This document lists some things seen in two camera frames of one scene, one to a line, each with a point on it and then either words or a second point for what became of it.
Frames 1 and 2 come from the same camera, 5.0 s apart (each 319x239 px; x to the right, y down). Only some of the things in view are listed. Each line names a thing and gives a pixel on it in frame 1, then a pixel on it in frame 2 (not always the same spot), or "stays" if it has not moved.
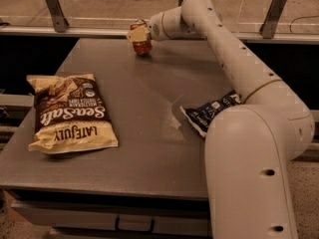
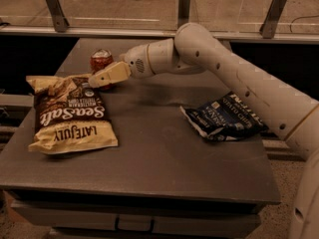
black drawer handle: [153, 222] stays
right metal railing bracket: [268, 28] stays
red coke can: [144, 47] → [99, 60]
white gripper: [155, 28] → [137, 63]
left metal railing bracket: [59, 21] stays
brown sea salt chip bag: [70, 115] stays
